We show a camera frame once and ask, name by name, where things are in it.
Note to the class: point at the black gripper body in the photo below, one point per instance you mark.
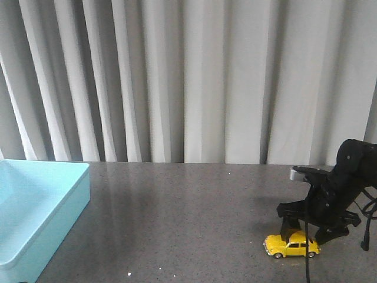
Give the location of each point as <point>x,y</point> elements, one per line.
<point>330,195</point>

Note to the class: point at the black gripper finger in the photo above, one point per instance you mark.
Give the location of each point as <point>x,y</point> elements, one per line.
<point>326,234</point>
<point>290,225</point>

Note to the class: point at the yellow toy beetle car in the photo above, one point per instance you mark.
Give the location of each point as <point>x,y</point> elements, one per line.
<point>295,245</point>

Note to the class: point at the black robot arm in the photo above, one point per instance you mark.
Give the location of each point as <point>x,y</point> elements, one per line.
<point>331,193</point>

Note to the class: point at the light blue metal box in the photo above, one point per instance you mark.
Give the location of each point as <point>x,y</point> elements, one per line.
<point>40,202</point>

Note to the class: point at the grey pleated curtain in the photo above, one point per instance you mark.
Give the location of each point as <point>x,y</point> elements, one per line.
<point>242,82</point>

